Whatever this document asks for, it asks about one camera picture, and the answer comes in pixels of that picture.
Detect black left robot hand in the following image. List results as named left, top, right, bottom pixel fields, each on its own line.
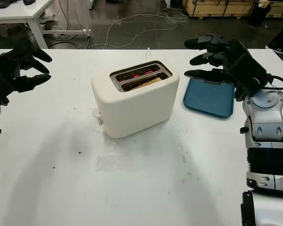
left=0, top=43, right=53, bottom=93

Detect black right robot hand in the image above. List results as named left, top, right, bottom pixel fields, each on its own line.
left=183, top=33, right=249, bottom=102

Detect person with black trousers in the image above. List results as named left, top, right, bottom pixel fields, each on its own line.
left=265, top=20, right=283, bottom=55

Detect brown toast slice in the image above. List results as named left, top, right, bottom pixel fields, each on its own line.
left=129, top=78, right=162, bottom=90

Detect cream two-slot toaster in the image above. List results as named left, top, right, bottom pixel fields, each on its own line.
left=91, top=60, right=180, bottom=139

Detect black trash bin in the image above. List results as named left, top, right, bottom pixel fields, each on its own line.
left=249, top=0, right=272, bottom=27

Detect stacked wooden crates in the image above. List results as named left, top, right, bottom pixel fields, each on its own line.
left=181, top=0, right=283, bottom=18

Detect white desk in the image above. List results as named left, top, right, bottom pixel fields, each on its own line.
left=0, top=0, right=92, bottom=49

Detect blue plastic tray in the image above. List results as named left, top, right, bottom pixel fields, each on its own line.
left=183, top=75, right=234, bottom=120

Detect white sneaker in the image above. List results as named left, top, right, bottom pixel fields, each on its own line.
left=39, top=11, right=56, bottom=24

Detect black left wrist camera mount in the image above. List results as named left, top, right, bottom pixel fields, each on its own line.
left=0, top=74, right=16, bottom=105

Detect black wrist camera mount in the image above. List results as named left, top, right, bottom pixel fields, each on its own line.
left=0, top=74, right=16, bottom=105
left=226, top=53, right=267, bottom=96

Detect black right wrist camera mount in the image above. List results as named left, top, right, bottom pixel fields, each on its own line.
left=226, top=53, right=267, bottom=96

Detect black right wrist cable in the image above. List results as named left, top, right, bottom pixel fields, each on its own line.
left=265, top=73, right=283, bottom=91

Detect black hanging desk cable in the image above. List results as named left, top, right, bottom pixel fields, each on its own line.
left=58, top=0, right=70, bottom=32

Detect grey floor cable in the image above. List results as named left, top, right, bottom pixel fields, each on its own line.
left=84, top=7, right=190, bottom=50

